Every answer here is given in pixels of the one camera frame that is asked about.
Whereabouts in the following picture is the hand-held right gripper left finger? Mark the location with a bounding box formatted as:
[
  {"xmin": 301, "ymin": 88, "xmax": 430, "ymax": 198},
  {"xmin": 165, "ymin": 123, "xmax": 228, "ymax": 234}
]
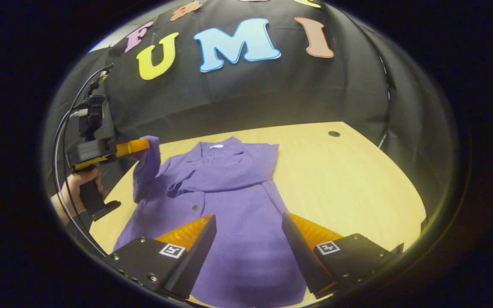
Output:
[{"xmin": 103, "ymin": 214, "xmax": 217, "ymax": 300}]

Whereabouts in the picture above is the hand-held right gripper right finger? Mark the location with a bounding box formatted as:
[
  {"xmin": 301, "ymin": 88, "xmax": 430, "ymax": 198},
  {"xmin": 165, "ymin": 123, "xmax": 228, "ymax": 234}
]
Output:
[{"xmin": 282, "ymin": 212, "xmax": 404, "ymax": 300}]

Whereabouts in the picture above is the purple knit cardigan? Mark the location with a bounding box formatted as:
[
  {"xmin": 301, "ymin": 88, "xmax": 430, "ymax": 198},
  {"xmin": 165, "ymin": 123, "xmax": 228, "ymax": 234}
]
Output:
[{"xmin": 113, "ymin": 135, "xmax": 308, "ymax": 308}]

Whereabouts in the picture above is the black cable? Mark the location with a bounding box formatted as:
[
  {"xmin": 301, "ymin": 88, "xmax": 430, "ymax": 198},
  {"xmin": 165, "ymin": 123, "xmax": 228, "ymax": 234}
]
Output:
[{"xmin": 53, "ymin": 64, "xmax": 114, "ymax": 257}]

